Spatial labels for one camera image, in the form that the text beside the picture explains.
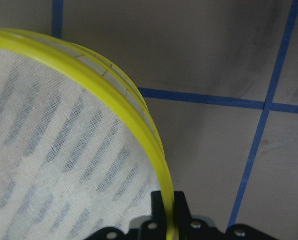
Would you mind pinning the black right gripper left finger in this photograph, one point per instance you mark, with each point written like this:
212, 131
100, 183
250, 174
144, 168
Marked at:
157, 208

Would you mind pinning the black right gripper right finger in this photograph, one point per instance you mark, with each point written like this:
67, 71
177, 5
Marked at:
181, 209

